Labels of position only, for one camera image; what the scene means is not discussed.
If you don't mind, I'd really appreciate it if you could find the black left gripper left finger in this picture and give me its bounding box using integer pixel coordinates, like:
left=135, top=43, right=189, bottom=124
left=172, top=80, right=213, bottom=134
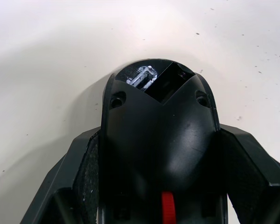
left=20, top=129, right=103, bottom=224

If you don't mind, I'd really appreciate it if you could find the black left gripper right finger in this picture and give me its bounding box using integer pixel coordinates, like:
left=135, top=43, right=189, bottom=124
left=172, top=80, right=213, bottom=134
left=216, top=123, right=280, bottom=224

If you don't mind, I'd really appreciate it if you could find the black mouse base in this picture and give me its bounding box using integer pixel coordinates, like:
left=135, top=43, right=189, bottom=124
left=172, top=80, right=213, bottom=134
left=96, top=57, right=229, bottom=224

